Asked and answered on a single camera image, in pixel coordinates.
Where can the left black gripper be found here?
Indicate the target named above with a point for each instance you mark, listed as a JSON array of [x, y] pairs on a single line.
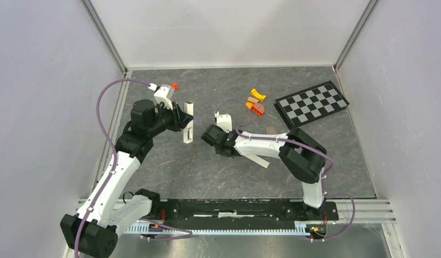
[[179, 118]]

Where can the white and black stick remote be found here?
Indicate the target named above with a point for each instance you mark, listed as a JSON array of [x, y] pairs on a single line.
[[188, 132]]

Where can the white stick remote cover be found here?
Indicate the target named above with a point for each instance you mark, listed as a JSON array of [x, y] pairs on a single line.
[[258, 160]]

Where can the beige remote control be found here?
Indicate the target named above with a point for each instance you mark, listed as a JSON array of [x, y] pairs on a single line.
[[271, 130]]

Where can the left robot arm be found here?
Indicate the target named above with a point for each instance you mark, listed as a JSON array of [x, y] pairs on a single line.
[[96, 226]]

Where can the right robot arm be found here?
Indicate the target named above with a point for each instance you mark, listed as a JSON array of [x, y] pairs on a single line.
[[304, 157]]

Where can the tan small block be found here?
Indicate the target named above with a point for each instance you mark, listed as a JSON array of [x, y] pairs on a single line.
[[252, 100]]

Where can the orange semicircle block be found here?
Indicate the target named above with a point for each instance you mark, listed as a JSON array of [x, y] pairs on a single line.
[[258, 109]]

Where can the yellow curved block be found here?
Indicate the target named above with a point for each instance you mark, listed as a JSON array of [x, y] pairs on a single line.
[[255, 94]]

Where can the black white checkerboard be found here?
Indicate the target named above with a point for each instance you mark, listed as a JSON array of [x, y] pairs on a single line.
[[311, 104]]

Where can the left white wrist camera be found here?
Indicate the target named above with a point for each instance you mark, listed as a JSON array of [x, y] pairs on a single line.
[[163, 94]]

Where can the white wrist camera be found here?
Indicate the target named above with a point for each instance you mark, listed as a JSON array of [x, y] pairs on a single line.
[[224, 121], [163, 94]]

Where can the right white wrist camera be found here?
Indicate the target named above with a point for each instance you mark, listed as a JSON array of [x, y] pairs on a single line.
[[224, 121]]

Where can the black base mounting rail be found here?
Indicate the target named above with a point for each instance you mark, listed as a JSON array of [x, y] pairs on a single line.
[[239, 214]]

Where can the grey slotted cable duct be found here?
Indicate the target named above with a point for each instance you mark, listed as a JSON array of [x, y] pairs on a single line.
[[145, 228]]

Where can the left aluminium frame post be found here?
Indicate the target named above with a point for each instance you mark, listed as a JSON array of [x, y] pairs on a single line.
[[103, 33]]

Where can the aluminium frame post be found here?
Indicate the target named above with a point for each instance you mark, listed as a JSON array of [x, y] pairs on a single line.
[[103, 33], [362, 21]]

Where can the right aluminium frame post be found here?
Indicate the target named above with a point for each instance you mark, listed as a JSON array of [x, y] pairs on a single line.
[[362, 21]]

